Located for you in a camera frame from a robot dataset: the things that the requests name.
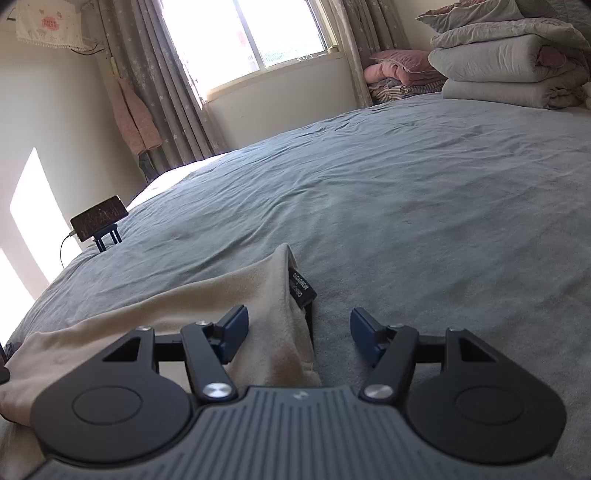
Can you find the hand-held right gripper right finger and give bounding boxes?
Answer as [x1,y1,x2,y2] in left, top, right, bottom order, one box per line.
[350,307,505,404]

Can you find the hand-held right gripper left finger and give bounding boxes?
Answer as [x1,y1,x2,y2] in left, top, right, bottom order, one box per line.
[96,305,251,403]

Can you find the beige garment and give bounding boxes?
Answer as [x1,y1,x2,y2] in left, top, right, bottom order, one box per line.
[0,243,322,480]

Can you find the bed with grey blanket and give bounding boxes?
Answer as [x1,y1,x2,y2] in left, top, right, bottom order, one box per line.
[0,88,591,480]

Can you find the black legged phone stand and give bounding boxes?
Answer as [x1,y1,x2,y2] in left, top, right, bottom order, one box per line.
[95,224,123,254]

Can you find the sideways black smartphone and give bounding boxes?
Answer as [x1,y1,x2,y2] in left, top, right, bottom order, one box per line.
[70,195,130,243]

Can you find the grey hanging cloth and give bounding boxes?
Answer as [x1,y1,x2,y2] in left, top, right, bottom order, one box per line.
[137,150,160,183]

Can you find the pink hanging jacket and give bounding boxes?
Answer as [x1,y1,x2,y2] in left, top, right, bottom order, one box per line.
[111,76,163,157]

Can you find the striped folded blanket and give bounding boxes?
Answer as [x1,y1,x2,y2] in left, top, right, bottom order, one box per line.
[369,78,446,104]

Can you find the grey star curtain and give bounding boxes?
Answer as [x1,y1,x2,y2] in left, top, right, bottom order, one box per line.
[95,0,232,169]
[323,0,409,109]

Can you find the pink quilted pillow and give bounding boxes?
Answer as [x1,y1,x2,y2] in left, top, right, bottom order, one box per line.
[363,50,444,88]

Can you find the folded beige blankets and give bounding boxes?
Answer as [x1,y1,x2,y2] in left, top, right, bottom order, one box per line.
[441,76,591,110]

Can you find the thick folded grey quilt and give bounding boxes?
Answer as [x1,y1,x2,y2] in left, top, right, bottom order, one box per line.
[427,18,591,84]

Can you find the window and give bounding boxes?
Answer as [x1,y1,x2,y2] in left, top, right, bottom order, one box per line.
[159,0,345,100]

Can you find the grey and pink pillow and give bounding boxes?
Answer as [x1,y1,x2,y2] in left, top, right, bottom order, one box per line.
[416,0,525,33]

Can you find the white pink printed cover cloth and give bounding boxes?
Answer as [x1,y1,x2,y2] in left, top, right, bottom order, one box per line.
[15,0,92,52]

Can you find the grey quilted pillow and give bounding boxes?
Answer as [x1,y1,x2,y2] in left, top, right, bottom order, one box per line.
[515,0,591,28]

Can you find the white charging cable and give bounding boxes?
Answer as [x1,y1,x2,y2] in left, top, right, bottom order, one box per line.
[59,230,77,268]

